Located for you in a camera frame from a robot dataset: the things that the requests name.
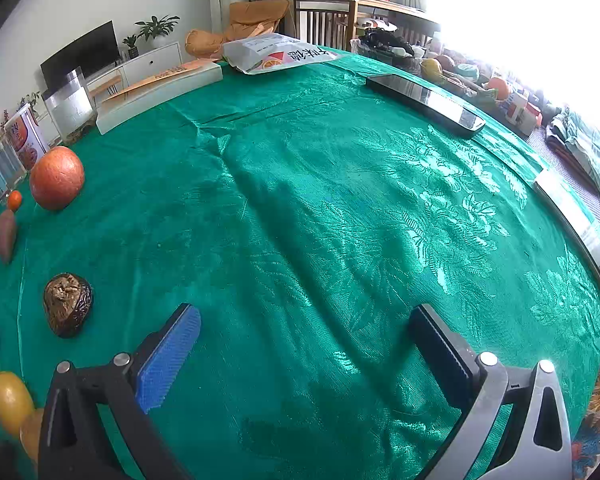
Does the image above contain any green floral tablecloth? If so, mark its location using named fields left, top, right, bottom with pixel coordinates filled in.
left=0, top=47, right=600, bottom=480

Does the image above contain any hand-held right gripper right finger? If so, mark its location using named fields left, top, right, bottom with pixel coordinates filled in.
left=408, top=303, right=573, bottom=480

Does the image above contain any glass jar blue label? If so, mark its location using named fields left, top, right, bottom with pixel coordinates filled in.
left=0, top=132, right=27, bottom=202

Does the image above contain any white flat box orange top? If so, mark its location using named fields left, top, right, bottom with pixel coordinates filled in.
left=95, top=58, right=224, bottom=136

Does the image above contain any clear plastic jar black lid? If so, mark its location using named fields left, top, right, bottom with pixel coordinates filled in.
left=42, top=66, right=97, bottom=146

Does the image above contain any white television cabinet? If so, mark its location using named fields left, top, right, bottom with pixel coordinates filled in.
left=34, top=41, right=184, bottom=147

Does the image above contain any basket of dark items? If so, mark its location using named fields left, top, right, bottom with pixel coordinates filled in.
left=351, top=29, right=427, bottom=69

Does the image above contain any white printed plastic bag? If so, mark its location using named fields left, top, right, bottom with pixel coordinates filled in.
left=222, top=32, right=342, bottom=76

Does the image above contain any brown wrinkled dried fruit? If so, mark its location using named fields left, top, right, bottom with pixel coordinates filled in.
left=43, top=273, right=94, bottom=339

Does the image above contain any pink sweet potato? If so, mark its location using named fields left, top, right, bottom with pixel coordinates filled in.
left=0, top=209, right=19, bottom=265

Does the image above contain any black television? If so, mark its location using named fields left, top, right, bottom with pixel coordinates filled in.
left=40, top=20, right=122, bottom=92

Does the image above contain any red label tin can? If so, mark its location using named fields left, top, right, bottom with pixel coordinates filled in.
left=4, top=103, right=51, bottom=171

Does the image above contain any large green potted plant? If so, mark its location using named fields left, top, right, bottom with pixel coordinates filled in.
left=134, top=14, right=181, bottom=44

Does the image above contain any wooden slatted crib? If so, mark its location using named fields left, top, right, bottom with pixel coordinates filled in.
left=292, top=0, right=441, bottom=54

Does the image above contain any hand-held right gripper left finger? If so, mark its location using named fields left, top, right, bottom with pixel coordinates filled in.
left=37, top=303, right=202, bottom=480

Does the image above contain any yellow pear-shaped fruit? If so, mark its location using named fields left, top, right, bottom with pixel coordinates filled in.
left=0, top=371, right=35, bottom=439

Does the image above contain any teal patterned bedding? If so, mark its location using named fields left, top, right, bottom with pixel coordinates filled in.
left=545, top=106, right=600, bottom=223

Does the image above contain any bin of toys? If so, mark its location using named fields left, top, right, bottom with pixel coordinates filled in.
left=419, top=51, right=547, bottom=137

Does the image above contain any orange lounge chair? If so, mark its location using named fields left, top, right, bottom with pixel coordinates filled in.
left=184, top=0, right=291, bottom=60

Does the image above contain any silver tablet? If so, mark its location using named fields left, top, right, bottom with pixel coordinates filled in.
left=532, top=167, right=600, bottom=295

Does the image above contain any red apple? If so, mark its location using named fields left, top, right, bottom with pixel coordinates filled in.
left=29, top=146, right=86, bottom=211

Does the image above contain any black smartphone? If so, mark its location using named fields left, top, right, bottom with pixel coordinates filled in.
left=365, top=73, right=487, bottom=139

